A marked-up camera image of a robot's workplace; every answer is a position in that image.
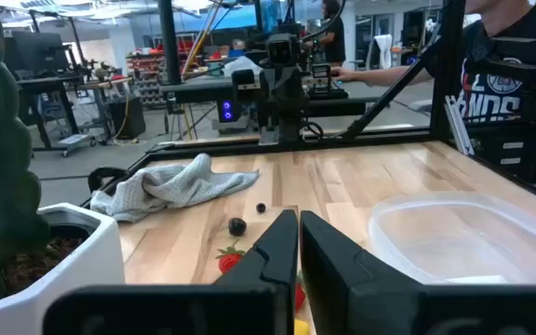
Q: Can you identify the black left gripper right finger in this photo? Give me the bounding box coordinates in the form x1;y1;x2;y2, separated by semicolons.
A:
299;209;536;335

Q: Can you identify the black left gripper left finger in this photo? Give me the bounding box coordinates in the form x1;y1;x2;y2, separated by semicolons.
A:
42;208;300;335

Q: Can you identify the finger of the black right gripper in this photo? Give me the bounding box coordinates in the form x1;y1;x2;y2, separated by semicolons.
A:
284;68;308;102
261;68;285;102

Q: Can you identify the red strawberry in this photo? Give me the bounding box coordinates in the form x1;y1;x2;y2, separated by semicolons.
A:
215;239;247;275
294;274;307;314

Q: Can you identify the large dark berry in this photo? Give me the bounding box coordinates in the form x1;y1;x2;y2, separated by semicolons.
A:
228;217;248;237

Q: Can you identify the clear plastic tupperware container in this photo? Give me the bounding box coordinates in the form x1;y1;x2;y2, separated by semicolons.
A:
367;191;536;286

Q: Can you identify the white plastic bag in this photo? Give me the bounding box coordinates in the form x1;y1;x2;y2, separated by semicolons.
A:
222;55;263;78

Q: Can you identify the black box with blue lights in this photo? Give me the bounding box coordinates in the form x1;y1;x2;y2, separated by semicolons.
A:
218;98;237;124

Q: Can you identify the gray desk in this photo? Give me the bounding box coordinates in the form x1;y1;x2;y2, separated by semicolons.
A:
159;74;436;118

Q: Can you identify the person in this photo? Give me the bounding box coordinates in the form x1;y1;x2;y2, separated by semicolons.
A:
316;0;347;66
330;0;536;127

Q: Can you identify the black pole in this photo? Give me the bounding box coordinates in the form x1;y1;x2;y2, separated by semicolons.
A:
157;0;183;86

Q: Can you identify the white hanging cloth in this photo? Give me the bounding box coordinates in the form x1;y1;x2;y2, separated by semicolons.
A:
373;33;394;70

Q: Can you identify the shelf with red bins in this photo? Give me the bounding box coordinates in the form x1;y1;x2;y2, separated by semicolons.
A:
126;44;169;107

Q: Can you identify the gray cloth towel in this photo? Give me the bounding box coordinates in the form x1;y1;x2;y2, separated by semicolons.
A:
89;153;261;223

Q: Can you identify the black floor box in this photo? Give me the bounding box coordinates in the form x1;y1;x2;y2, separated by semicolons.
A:
106;95;147;140

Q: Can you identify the wooden top workbench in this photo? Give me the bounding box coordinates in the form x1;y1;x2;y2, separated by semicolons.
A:
77;75;134;141

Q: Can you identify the silver aluminium extrusion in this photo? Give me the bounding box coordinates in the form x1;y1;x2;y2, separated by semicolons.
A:
443;94;476;157

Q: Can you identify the black drawer unit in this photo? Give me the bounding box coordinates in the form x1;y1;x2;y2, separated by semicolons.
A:
470;123;536;182

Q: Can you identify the black workstation desk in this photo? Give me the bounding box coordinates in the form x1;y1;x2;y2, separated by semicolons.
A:
15;74;87;153

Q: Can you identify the black computer monitor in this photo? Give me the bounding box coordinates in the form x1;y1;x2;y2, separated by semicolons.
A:
3;30;72;75

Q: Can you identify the black aluminium rig frame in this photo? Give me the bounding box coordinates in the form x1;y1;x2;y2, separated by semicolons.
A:
80;0;536;210

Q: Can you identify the black frame clamp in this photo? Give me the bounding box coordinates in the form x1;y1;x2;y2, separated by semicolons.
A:
87;166;130;194

